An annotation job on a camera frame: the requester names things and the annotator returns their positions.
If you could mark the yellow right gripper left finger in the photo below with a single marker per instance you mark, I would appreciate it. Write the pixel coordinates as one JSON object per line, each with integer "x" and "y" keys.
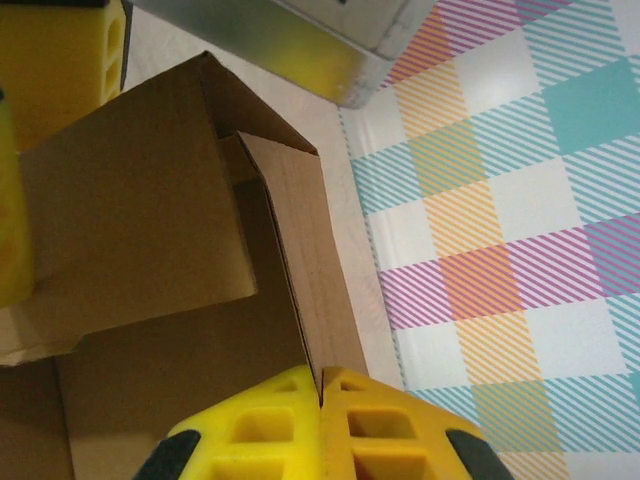
{"x": 255, "y": 430}

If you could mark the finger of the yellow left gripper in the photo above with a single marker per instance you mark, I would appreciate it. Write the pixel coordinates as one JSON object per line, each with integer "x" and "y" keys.
{"x": 14, "y": 215}
{"x": 55, "y": 65}

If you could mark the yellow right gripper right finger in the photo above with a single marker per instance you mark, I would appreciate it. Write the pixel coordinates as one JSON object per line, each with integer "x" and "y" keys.
{"x": 390, "y": 430}

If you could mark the brown cardboard box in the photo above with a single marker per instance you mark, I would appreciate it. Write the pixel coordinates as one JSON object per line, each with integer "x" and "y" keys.
{"x": 150, "y": 200}

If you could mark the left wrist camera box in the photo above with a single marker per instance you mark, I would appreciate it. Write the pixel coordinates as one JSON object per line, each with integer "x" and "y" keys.
{"x": 300, "y": 55}

